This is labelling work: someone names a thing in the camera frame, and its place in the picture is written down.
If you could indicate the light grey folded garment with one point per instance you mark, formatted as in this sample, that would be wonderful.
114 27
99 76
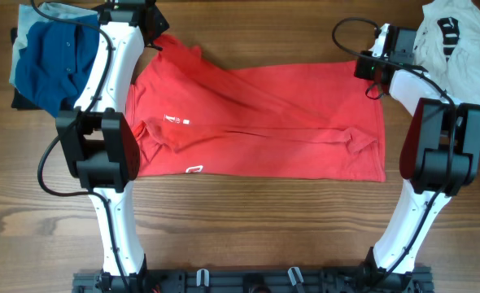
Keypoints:
27 17

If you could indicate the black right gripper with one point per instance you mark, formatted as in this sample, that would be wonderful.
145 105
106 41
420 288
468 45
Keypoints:
360 69

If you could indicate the red t-shirt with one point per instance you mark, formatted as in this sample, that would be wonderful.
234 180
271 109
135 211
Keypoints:
302 120

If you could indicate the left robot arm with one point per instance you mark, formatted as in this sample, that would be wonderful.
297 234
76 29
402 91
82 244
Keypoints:
101 151

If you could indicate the black folded garment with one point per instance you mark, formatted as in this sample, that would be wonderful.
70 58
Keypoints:
19 101

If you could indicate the white t-shirt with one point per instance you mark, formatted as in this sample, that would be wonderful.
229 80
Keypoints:
448 46

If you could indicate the blue button shirt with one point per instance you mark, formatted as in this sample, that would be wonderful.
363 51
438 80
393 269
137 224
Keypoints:
55 65

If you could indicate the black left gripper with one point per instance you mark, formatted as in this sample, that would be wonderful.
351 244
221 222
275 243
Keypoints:
161 24

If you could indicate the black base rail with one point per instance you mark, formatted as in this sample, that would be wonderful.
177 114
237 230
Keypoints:
333 279

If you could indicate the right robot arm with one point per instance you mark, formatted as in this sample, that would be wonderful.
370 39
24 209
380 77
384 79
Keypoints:
440 152

